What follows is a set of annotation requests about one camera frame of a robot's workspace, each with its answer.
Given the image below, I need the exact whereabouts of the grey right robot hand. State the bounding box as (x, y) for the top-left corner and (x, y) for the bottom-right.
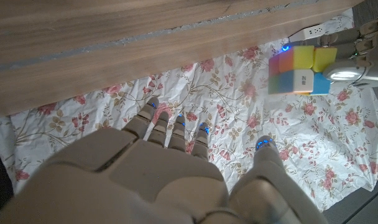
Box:
(0, 96), (330, 224)

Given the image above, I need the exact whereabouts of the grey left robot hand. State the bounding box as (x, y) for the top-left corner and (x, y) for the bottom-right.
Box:
(288, 14), (378, 88)

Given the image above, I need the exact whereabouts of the multicolour Rubik's cube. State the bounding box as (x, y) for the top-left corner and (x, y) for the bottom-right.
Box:
(267, 45), (338, 96)

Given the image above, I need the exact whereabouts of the white power strip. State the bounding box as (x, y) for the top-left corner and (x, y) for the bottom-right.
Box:
(288, 24), (326, 41)

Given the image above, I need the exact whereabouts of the floral backdrop cloth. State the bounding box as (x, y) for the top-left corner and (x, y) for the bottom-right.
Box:
(0, 7), (378, 212)

